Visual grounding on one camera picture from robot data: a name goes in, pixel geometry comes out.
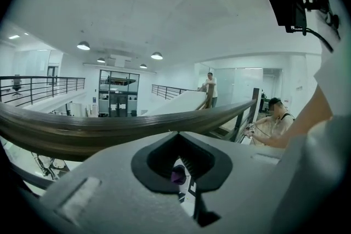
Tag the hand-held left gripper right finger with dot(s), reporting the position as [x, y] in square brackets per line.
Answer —
[241, 186]

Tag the purple cloth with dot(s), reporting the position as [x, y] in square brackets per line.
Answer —
[178, 176]

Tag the person's right forearm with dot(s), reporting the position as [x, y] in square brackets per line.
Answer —
[310, 117]

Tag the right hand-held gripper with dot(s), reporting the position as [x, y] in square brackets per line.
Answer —
[189, 194]

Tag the dark curved handrail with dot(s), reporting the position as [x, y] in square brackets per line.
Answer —
[109, 128]

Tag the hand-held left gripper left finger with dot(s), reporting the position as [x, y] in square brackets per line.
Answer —
[115, 200]

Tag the black-framed glass partition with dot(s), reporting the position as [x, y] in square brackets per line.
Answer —
[118, 93]

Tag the person's white t-shirt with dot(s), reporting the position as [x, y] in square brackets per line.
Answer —
[333, 63]

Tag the dome pendant lamp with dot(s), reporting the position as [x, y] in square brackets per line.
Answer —
[143, 66]
[83, 45]
[156, 56]
[101, 60]

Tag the black chest-mounted monitor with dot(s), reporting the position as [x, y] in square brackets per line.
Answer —
[288, 5]

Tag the rectangular ceiling light panel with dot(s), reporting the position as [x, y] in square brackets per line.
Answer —
[14, 36]

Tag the black metal railing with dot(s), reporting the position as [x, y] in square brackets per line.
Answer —
[170, 86]
[31, 90]

